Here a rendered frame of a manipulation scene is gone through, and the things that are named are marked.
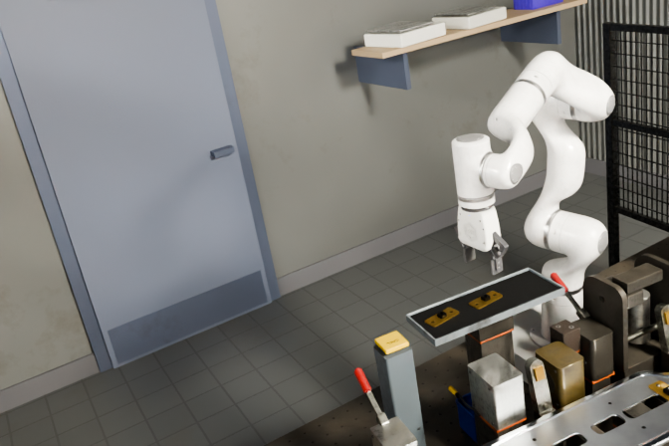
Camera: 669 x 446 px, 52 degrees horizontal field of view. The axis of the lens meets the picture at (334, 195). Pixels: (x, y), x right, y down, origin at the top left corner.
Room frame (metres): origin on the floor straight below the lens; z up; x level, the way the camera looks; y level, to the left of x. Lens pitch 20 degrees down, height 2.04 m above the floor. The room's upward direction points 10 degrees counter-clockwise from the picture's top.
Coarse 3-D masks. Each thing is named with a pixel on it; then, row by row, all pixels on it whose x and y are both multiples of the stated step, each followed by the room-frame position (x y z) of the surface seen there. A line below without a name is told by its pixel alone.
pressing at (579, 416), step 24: (624, 384) 1.26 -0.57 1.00; (648, 384) 1.24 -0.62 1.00; (576, 408) 1.21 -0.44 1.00; (600, 408) 1.20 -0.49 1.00; (624, 408) 1.18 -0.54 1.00; (528, 432) 1.16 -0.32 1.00; (552, 432) 1.15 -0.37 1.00; (576, 432) 1.14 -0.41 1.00; (624, 432) 1.11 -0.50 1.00; (648, 432) 1.10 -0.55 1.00
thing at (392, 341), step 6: (384, 336) 1.37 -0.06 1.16; (390, 336) 1.37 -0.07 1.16; (396, 336) 1.36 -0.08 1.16; (402, 336) 1.36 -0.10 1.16; (378, 342) 1.35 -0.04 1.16; (384, 342) 1.35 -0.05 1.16; (390, 342) 1.34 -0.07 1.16; (396, 342) 1.34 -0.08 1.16; (402, 342) 1.33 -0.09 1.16; (384, 348) 1.32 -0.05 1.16; (390, 348) 1.32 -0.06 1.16; (396, 348) 1.33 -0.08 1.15
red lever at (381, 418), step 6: (354, 372) 1.30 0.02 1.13; (360, 372) 1.29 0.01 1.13; (360, 378) 1.28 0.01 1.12; (360, 384) 1.27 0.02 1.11; (366, 384) 1.27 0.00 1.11; (366, 390) 1.26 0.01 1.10; (372, 396) 1.25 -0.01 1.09; (372, 402) 1.24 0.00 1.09; (378, 408) 1.23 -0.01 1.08; (378, 414) 1.21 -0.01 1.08; (384, 414) 1.21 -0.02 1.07; (378, 420) 1.20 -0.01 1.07; (384, 420) 1.20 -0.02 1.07
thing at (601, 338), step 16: (576, 320) 1.42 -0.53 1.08; (592, 320) 1.41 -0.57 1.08; (592, 336) 1.34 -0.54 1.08; (608, 336) 1.34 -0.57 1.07; (592, 352) 1.33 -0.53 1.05; (608, 352) 1.34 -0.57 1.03; (592, 368) 1.33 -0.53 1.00; (608, 368) 1.34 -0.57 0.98; (592, 384) 1.34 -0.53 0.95; (608, 384) 1.35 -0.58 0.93
